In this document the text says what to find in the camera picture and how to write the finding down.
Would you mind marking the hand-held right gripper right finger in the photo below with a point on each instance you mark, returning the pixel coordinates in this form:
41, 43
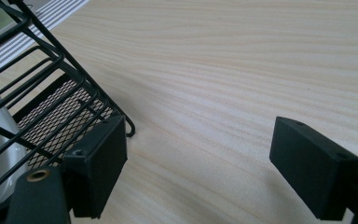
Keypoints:
313, 168

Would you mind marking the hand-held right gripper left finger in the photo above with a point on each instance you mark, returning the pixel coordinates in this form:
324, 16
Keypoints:
99, 161

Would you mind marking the striped woven placemat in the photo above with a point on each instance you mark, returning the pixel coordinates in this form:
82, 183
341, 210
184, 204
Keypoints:
45, 17

